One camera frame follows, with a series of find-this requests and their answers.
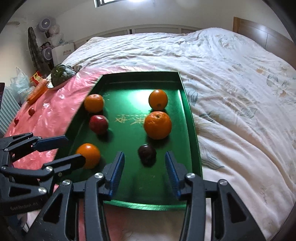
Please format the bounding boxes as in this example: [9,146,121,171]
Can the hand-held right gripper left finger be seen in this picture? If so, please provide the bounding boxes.
[32,151,125,241]

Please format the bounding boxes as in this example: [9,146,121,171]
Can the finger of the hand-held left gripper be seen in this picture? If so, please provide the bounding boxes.
[0,154,86,193]
[0,133,69,161]

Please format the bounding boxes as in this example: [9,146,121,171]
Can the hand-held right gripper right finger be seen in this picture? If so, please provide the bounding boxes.
[165,151,266,241]

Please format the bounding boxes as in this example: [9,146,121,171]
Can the orange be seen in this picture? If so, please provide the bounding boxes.
[75,143,101,169]
[144,111,172,140]
[84,94,104,113]
[148,89,168,111]

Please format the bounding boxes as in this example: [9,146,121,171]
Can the dark purple plum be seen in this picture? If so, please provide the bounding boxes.
[138,144,157,166]

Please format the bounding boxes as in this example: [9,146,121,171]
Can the green tray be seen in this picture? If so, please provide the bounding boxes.
[54,71,203,212]

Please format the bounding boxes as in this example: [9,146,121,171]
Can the pink plastic sheet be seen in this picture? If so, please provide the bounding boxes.
[3,66,167,241]

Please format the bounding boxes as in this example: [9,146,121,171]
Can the carrot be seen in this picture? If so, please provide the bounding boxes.
[26,79,48,102]

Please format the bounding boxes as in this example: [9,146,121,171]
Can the light blue suitcase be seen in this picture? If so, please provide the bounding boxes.
[0,89,21,136]

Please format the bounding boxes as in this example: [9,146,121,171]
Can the clear plastic bag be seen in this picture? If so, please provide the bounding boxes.
[10,67,31,102]

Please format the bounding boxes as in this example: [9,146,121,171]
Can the green leafy vegetable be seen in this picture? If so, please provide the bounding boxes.
[51,64,77,85]

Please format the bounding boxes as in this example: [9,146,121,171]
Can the white plate with dark rim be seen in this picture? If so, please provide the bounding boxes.
[46,65,82,89]

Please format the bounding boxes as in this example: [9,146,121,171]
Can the small grey fan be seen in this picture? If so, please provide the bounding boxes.
[38,19,52,32]
[42,48,54,61]

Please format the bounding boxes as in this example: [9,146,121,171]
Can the white paper bag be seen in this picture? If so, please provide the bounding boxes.
[51,43,75,65]

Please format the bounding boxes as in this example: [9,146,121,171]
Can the plaid scarf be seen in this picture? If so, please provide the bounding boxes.
[28,27,47,71]

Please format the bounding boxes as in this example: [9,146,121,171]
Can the hanging plastic bags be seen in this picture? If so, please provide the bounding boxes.
[47,24,64,47]

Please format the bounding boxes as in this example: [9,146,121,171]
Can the wooden headboard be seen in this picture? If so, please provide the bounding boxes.
[233,17,292,50]

